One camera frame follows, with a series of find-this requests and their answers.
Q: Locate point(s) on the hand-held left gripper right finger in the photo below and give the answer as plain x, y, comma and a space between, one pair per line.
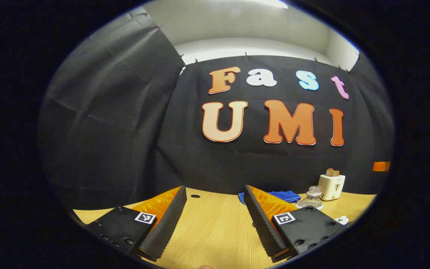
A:
263, 224

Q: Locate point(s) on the blue towel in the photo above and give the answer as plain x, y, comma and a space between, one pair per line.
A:
286, 195

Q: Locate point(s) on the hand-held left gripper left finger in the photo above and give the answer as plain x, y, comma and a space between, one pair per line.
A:
166, 224

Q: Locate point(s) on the clear water bottle green label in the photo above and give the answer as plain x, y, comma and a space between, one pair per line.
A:
314, 196

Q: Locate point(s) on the cream toaster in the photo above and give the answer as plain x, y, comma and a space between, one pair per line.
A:
330, 186

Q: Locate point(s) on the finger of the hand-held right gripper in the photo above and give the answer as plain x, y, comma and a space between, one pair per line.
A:
381, 166

